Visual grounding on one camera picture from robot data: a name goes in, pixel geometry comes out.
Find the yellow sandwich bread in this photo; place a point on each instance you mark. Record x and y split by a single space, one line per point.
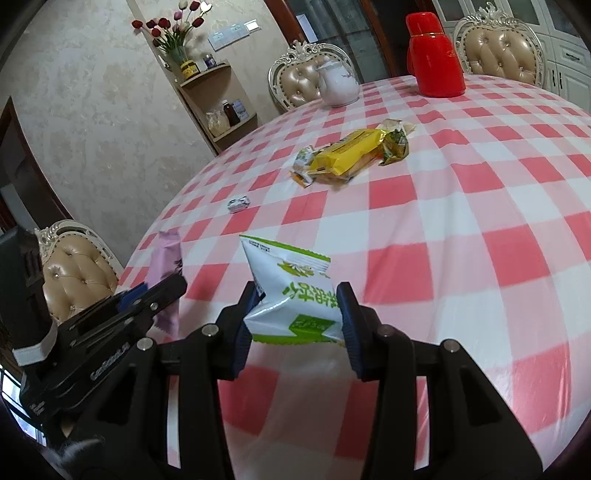
344 159

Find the green white snack packet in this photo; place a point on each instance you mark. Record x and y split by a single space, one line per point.
297 303

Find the small blue white candy block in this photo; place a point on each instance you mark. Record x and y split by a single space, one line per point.
238 204

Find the white ceramic teapot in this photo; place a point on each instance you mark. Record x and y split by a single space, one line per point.
337 85

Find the pink purple snack bag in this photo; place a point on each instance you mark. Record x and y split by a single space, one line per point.
166 259

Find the dark brown bottle on shelf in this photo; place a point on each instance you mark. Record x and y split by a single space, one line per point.
231 115

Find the wooden corner shelf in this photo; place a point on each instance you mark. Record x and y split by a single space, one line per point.
203 94

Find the beige tufted chair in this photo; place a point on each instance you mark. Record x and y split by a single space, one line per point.
491 42
79 268
293 78

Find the red thermos jug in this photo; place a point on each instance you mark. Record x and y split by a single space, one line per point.
435 63

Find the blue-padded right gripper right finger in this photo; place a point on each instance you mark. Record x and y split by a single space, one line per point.
437 416

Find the beige tufted chair far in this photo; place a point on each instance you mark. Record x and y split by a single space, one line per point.
293 78

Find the silver crumpled small wrapper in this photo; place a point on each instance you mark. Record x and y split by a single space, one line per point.
391 125

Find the dark wooden glass door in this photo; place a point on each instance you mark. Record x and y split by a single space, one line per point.
373 33

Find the beige tufted chair near left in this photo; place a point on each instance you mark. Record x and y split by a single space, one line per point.
79 268

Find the pink white checkered tablecloth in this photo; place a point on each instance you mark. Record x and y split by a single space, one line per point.
481 234

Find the orange white small snack packet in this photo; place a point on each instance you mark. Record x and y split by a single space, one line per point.
301 165

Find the dark green small snack packet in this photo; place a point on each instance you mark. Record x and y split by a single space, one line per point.
395 147

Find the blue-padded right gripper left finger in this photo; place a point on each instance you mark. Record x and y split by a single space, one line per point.
158 414

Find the artificial tulip bouquet in vase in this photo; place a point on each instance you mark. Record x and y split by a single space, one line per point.
169 35

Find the beige tufted chair middle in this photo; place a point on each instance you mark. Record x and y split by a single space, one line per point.
491 42

